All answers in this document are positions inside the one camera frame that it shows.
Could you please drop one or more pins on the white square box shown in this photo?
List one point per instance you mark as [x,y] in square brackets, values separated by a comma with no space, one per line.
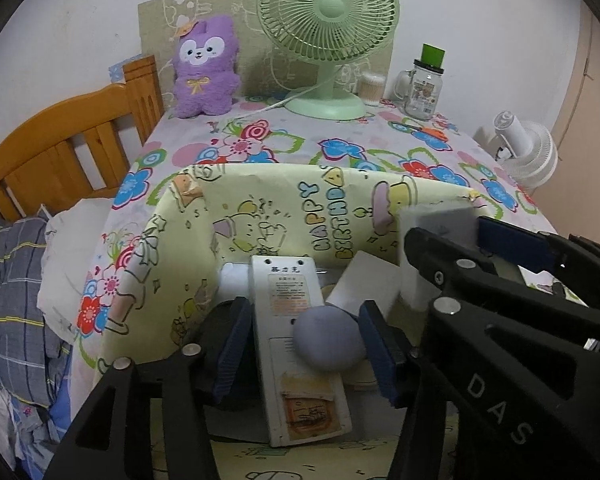
[365,280]

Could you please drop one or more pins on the blue plaid blanket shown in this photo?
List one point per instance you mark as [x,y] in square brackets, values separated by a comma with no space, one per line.
[15,285]

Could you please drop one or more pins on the white pillow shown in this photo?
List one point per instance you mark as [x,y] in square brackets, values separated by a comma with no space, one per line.
[75,260]

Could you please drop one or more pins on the lavender round object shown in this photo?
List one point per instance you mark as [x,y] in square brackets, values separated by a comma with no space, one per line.
[327,340]

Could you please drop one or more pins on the white remote control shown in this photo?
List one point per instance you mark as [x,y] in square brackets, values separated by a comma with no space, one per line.
[290,290]

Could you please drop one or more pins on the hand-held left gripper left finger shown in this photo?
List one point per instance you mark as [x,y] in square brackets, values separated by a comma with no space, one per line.
[234,350]

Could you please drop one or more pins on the cotton swab container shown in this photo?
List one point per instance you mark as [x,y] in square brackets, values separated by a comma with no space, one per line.
[373,90]

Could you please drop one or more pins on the green desk fan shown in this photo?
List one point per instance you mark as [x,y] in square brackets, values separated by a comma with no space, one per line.
[330,25]

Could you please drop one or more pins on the blue printed bed sheet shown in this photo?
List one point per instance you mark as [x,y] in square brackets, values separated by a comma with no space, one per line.
[10,425]

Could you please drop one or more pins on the light blue patterned paper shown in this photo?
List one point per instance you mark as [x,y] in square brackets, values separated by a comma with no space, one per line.
[116,71]

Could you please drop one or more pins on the wooden bed headboard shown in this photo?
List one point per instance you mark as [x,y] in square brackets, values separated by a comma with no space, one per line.
[55,155]

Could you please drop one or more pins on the glass mug jar green lid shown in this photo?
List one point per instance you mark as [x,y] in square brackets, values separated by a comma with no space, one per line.
[425,95]

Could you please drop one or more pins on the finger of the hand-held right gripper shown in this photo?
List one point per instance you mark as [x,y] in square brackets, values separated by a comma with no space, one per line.
[445,260]
[515,245]

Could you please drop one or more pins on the yellow printed storage box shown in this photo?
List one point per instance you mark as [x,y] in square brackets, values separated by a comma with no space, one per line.
[280,210]

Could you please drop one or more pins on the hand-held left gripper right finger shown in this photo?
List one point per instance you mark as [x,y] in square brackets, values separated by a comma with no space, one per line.
[380,355]

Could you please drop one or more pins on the white clip fan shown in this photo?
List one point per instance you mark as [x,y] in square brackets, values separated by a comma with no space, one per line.
[530,150]

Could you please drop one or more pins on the beige printed wall sheet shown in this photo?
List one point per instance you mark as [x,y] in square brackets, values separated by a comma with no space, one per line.
[155,25]

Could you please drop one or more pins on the purple plush toy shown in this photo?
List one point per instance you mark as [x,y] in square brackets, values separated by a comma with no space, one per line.
[205,80]

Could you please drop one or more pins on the floral tablecloth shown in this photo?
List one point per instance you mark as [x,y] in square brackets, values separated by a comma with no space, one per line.
[290,145]

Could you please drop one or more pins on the black round case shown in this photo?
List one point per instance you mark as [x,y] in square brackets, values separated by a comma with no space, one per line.
[211,325]

